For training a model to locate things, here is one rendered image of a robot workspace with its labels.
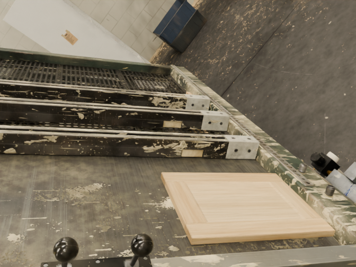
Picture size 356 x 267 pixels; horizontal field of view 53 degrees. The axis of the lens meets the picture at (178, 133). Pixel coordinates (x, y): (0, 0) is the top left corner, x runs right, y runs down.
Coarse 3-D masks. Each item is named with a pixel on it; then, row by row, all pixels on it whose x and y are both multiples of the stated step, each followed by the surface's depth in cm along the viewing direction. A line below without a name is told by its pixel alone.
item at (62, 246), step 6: (60, 240) 54; (66, 240) 54; (72, 240) 54; (54, 246) 54; (60, 246) 53; (66, 246) 53; (72, 246) 54; (54, 252) 53; (60, 252) 53; (66, 252) 53; (72, 252) 53; (60, 258) 53; (66, 258) 53; (72, 258) 54; (60, 264) 62; (66, 264) 59
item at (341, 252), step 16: (192, 256) 73; (208, 256) 73; (224, 256) 74; (240, 256) 75; (256, 256) 76; (272, 256) 77; (288, 256) 78; (304, 256) 79; (320, 256) 79; (336, 256) 80; (352, 256) 81
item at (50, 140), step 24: (0, 144) 106; (24, 144) 108; (48, 144) 110; (72, 144) 112; (96, 144) 114; (120, 144) 116; (144, 144) 119; (168, 144) 121; (192, 144) 124; (216, 144) 127; (240, 144) 129
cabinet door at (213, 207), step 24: (168, 192) 101; (192, 192) 101; (216, 192) 103; (240, 192) 106; (264, 192) 108; (288, 192) 110; (192, 216) 90; (216, 216) 92; (240, 216) 94; (264, 216) 96; (288, 216) 98; (312, 216) 99; (192, 240) 82; (216, 240) 84; (240, 240) 86; (264, 240) 88
